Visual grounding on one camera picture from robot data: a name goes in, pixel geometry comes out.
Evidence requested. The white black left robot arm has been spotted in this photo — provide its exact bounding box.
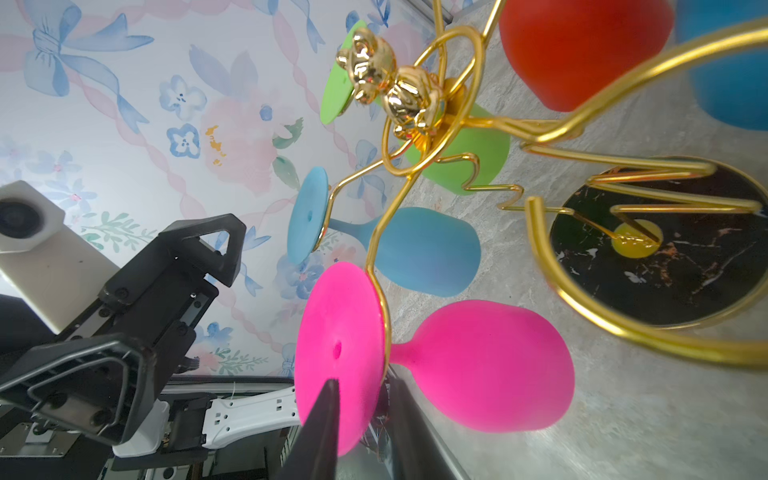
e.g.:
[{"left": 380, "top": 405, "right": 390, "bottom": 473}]
[{"left": 1, "top": 189, "right": 298, "bottom": 469}]

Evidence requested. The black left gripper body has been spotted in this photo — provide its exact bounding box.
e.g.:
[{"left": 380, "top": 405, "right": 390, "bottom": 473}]
[{"left": 59, "top": 263, "right": 219, "bottom": 384}]

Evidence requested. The blue back wine glass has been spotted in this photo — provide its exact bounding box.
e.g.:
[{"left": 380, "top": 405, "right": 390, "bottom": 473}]
[{"left": 675, "top": 0, "right": 767, "bottom": 131}]

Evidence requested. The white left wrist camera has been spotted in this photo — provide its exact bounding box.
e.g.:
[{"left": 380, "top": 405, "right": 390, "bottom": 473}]
[{"left": 1, "top": 181, "right": 119, "bottom": 334}]

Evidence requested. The magenta wine glass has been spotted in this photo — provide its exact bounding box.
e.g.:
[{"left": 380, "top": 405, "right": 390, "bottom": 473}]
[{"left": 294, "top": 262, "right": 575, "bottom": 455}]

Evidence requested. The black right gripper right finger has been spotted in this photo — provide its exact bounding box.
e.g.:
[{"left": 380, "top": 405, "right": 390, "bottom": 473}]
[{"left": 386, "top": 377, "right": 465, "bottom": 479}]

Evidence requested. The red wine glass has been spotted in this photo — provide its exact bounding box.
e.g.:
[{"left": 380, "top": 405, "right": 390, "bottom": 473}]
[{"left": 499, "top": 0, "right": 674, "bottom": 112}]

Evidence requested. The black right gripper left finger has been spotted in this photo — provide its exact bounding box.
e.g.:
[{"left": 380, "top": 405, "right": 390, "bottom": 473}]
[{"left": 277, "top": 379, "right": 340, "bottom": 480}]

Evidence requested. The light blue front wine glass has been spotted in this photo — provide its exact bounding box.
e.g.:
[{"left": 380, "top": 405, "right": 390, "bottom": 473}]
[{"left": 287, "top": 167, "right": 481, "bottom": 297}]

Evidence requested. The gold wire glass rack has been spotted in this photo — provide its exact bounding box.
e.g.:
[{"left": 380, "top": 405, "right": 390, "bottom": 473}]
[{"left": 317, "top": 0, "right": 768, "bottom": 368}]

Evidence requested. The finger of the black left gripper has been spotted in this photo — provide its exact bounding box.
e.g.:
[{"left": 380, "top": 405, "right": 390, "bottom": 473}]
[
  {"left": 1, "top": 334, "right": 157, "bottom": 446},
  {"left": 158, "top": 213, "right": 246, "bottom": 287}
]

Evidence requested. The lime green back wine glass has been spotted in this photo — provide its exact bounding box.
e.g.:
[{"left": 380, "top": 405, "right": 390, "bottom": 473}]
[{"left": 321, "top": 22, "right": 521, "bottom": 195}]

